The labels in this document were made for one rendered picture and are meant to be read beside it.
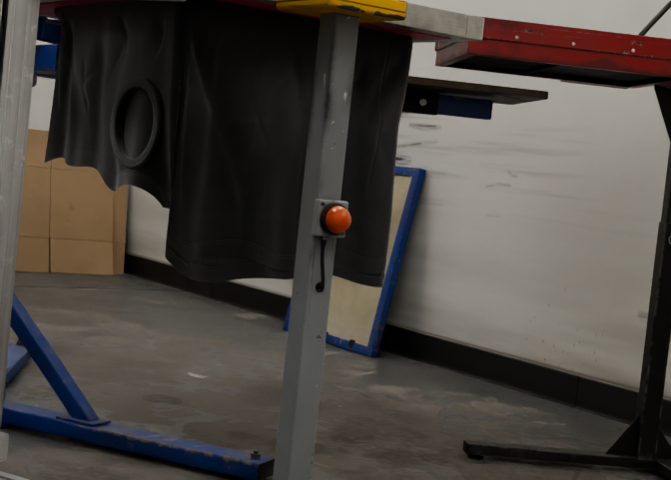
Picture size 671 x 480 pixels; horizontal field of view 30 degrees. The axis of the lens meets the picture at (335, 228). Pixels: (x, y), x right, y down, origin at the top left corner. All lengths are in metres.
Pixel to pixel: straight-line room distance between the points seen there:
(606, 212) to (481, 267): 0.62
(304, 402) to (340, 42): 0.49
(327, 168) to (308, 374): 0.28
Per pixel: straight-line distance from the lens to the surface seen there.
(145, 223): 6.83
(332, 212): 1.66
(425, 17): 2.04
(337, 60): 1.70
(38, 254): 6.67
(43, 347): 3.11
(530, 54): 3.05
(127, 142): 2.03
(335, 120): 1.69
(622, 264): 4.13
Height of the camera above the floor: 0.73
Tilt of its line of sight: 3 degrees down
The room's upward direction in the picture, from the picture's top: 6 degrees clockwise
